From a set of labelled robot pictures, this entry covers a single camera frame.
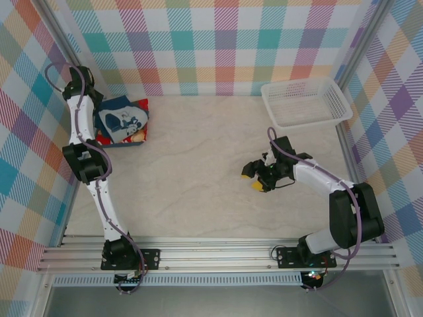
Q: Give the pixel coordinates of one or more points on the red teddy bear print t-shirt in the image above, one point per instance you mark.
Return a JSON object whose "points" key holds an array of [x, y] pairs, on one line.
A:
{"points": [[142, 103]]}

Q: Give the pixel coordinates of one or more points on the small controller board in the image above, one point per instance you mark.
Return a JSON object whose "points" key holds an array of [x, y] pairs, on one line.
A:
{"points": [[314, 277], [132, 276]]}

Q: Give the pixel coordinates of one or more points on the aluminium frame post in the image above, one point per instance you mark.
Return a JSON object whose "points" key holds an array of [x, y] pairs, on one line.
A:
{"points": [[369, 33], [62, 31]]}

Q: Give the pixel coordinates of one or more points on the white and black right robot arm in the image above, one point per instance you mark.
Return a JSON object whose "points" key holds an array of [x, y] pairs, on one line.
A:
{"points": [[314, 175]]}

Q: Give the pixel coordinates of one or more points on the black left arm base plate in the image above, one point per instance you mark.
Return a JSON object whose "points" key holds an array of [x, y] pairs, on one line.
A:
{"points": [[150, 259]]}

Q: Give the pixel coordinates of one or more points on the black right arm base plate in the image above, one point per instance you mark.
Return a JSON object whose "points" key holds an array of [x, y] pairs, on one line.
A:
{"points": [[287, 257]]}

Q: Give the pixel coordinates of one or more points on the white plastic mesh basket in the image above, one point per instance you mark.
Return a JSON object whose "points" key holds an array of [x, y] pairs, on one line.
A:
{"points": [[297, 105]]}

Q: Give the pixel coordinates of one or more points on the grey metal sheet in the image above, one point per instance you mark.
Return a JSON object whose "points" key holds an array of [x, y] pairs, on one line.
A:
{"points": [[215, 302]]}

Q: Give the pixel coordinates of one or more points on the navy blue t-shirt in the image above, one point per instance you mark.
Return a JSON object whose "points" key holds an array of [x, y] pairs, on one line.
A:
{"points": [[115, 122]]}

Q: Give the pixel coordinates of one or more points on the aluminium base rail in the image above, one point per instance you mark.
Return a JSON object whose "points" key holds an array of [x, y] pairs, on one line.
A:
{"points": [[215, 256]]}

